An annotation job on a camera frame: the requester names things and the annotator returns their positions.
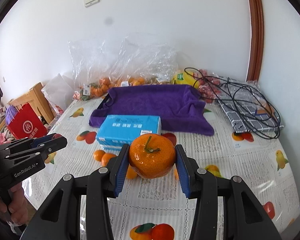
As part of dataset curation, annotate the oval orange kumquat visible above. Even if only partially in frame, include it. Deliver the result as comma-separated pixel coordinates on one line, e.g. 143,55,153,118
101,153,117,167

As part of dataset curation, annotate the large stemmed mandarin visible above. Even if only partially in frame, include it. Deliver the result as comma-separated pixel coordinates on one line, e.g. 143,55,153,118
128,133,176,179

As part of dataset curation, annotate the small round orange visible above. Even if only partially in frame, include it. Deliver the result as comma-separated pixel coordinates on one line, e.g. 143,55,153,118
174,168,179,180

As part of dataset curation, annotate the bag of red fruits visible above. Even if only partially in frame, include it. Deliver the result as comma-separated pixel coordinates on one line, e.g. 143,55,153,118
193,69,221,103

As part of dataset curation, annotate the person's left hand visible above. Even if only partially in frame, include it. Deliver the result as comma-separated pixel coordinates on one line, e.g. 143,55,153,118
0,183,28,225

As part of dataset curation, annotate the red paper bag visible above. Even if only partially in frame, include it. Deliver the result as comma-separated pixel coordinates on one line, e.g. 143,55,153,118
7,103,47,139

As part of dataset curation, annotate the wooden chair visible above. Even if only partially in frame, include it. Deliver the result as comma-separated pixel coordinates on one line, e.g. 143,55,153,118
0,82,55,132

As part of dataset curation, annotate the white plastic bag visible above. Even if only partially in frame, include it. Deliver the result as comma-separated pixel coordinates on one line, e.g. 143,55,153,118
41,74,74,115

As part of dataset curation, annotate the blue tissue pack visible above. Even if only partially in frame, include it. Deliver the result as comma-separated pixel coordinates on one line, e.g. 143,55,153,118
96,115,161,151

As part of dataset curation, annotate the fruit print tablecloth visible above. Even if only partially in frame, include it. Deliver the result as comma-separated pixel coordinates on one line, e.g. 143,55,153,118
23,100,300,239

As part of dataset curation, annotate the bag of mandarins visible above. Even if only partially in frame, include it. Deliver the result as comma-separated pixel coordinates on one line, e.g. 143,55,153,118
68,38,115,101

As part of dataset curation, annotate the grey checked packaged cloth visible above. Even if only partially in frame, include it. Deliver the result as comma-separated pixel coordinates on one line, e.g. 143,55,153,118
216,79,283,139

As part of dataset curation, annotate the purple towel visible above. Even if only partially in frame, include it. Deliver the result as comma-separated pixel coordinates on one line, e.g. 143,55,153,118
89,85,215,136

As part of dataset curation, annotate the bag of oranges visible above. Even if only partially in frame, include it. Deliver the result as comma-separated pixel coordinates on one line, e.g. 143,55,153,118
111,33,178,82

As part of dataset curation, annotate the yellow snack bag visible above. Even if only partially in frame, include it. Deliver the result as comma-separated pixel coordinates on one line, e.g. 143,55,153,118
171,70,200,89

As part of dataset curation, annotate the black cable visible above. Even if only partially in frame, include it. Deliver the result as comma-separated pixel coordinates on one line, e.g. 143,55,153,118
184,67,285,140

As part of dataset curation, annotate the brown door frame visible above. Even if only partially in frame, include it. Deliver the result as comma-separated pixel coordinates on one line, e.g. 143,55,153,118
246,0,264,81

